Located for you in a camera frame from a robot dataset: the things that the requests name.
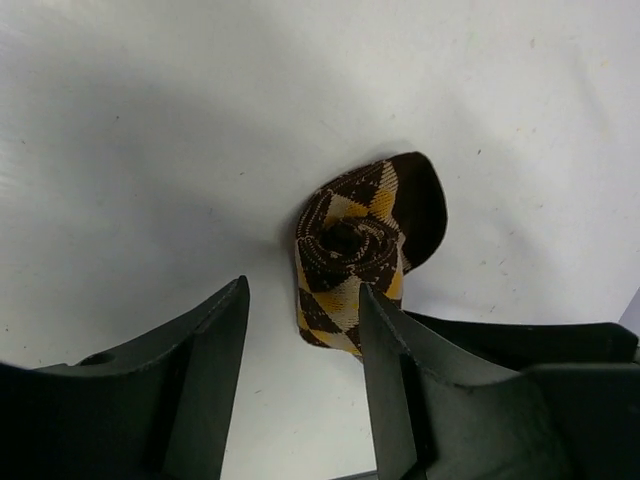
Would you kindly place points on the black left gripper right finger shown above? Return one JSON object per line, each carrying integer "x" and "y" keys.
{"x": 463, "y": 400}

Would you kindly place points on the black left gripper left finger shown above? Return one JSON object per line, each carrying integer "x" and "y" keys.
{"x": 156, "y": 407}

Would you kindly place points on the brown argyle sock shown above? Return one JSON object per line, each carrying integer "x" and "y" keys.
{"x": 370, "y": 225}

